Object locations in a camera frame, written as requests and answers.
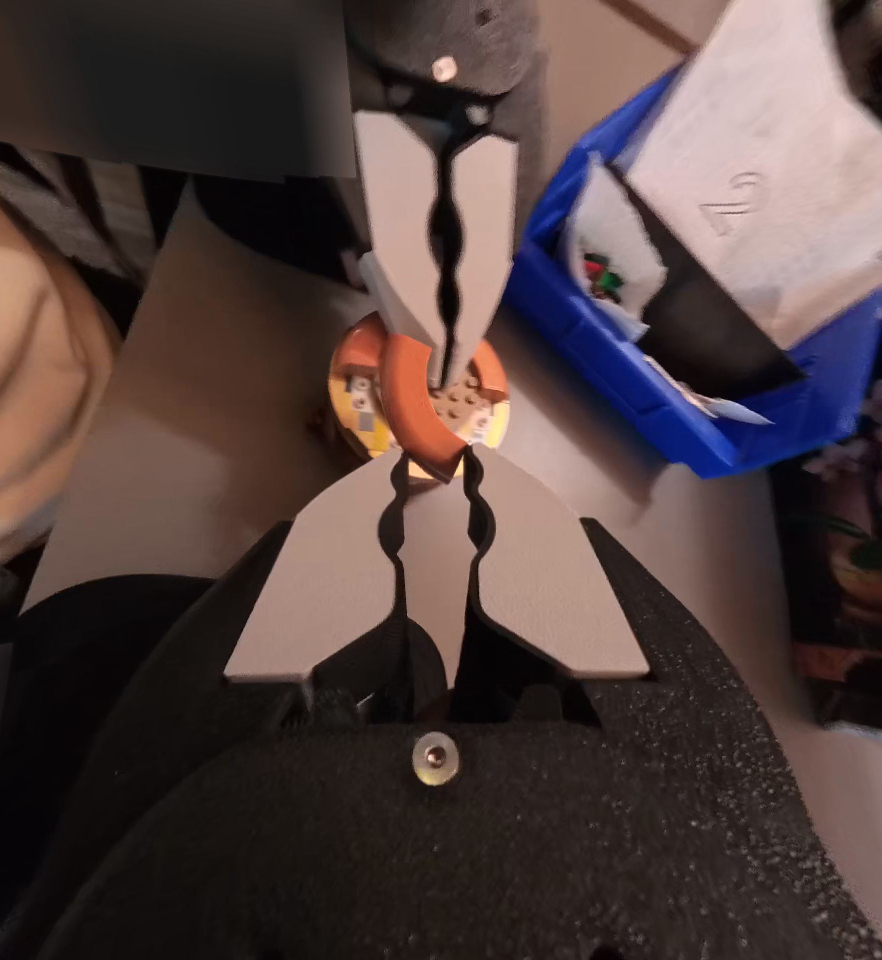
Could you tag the lego flower pot model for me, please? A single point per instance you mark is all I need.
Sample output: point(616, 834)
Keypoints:
point(358, 412)

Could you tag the black bin divider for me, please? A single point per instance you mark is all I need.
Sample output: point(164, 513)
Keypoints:
point(710, 322)

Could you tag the orchid print lego box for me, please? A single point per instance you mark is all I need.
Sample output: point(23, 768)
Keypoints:
point(860, 562)

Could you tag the white dotted paper bag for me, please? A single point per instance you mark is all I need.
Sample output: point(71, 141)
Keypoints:
point(770, 150)

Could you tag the torn white paper bag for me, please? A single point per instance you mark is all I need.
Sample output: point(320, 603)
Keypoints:
point(613, 217)

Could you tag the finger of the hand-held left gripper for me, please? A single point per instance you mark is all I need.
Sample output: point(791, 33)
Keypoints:
point(396, 210)
point(486, 225)

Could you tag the blue plastic bin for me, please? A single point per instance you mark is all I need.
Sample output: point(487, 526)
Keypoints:
point(620, 375)

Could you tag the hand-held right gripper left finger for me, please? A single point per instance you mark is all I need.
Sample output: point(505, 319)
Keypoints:
point(321, 592)

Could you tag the terracotta curved lego piece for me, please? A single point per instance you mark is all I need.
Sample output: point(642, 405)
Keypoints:
point(411, 405)

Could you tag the pile of small lego pieces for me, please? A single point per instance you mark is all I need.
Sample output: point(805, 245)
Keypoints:
point(602, 276)

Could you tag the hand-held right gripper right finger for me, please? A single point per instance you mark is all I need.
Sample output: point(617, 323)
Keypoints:
point(553, 592)

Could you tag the person's beige shirt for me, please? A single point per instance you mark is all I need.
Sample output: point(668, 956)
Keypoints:
point(21, 360)

